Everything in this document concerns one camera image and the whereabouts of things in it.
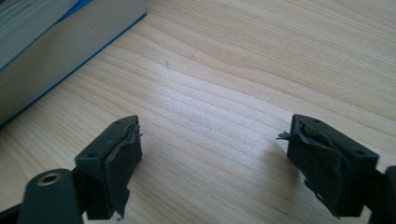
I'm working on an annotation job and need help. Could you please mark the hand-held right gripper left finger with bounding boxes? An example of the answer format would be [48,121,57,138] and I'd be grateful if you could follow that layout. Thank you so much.
[74,115,144,221]

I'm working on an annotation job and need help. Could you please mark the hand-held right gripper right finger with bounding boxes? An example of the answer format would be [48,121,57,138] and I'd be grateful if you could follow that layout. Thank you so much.
[276,114,380,217]

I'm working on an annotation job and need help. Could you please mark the thick blue book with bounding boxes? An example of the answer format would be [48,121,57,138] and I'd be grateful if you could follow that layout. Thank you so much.
[0,0,148,129]

